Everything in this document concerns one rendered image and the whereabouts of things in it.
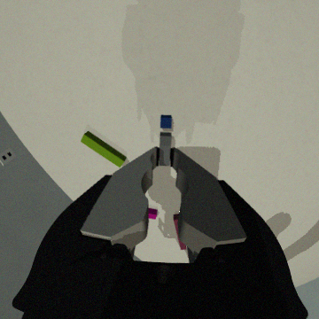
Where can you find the small magenta block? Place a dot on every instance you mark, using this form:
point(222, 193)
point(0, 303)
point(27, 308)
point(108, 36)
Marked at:
point(152, 213)

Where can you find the pink rod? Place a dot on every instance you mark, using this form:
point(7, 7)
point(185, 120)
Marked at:
point(182, 245)

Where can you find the lime green rectangular bar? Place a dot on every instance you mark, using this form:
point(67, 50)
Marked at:
point(104, 149)

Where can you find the grey rod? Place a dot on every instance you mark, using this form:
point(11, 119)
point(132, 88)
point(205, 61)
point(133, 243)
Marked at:
point(164, 148)

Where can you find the small blue cube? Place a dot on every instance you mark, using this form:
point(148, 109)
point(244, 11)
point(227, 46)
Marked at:
point(165, 121)

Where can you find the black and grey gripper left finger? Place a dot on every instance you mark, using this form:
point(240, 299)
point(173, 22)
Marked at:
point(114, 210)

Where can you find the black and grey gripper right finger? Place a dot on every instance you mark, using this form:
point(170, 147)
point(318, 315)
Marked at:
point(213, 215)

